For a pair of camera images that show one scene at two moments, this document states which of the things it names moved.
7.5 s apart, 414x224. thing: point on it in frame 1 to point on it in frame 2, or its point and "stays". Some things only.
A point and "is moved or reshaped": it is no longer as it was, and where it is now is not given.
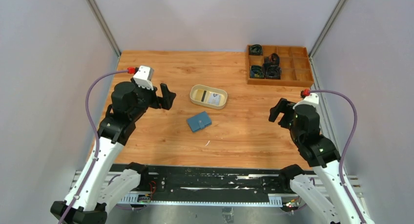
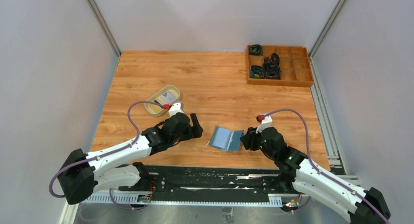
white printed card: (214, 99) is moved or reshaped
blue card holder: (199, 121) to (226, 139)
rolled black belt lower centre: (272, 71) stays
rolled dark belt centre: (273, 58) stays
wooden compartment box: (295, 66) stays
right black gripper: (285, 115) to (249, 137)
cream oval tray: (208, 96) is moved or reshaped
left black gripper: (158, 97) to (193, 127)
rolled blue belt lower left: (256, 71) stays
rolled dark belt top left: (255, 49) stays
